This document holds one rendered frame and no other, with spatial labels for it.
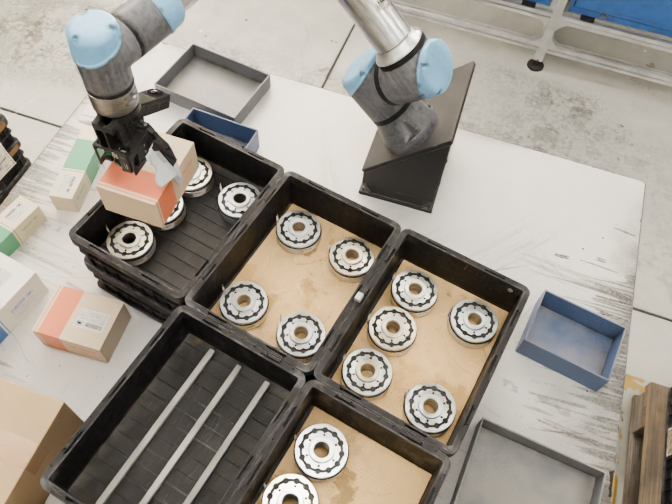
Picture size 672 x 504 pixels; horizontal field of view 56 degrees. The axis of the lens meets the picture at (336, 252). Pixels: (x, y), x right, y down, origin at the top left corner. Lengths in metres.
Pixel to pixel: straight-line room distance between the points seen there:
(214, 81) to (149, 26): 0.96
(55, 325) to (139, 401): 0.29
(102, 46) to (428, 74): 0.67
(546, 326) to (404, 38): 0.75
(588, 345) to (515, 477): 0.38
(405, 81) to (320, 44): 1.83
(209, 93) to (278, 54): 1.22
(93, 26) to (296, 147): 0.92
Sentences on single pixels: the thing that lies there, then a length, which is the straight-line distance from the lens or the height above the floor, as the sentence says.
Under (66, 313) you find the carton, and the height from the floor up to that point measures 0.77.
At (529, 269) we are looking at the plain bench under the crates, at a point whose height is 0.70.
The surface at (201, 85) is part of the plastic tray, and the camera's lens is 1.98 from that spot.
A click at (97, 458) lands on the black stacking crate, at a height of 0.83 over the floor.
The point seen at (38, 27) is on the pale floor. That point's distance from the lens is 3.48.
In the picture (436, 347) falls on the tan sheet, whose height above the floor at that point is 0.83.
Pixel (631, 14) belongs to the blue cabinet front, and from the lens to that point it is 3.11.
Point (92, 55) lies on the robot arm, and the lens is 0.99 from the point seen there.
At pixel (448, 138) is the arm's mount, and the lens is 1.49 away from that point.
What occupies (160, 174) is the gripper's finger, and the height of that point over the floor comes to 1.16.
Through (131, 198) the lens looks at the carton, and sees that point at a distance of 1.20.
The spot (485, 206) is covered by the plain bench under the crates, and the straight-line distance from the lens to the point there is 1.75.
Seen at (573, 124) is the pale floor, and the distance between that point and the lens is 3.09.
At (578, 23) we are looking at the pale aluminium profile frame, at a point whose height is 0.29.
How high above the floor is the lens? 2.06
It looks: 58 degrees down
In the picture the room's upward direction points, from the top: 6 degrees clockwise
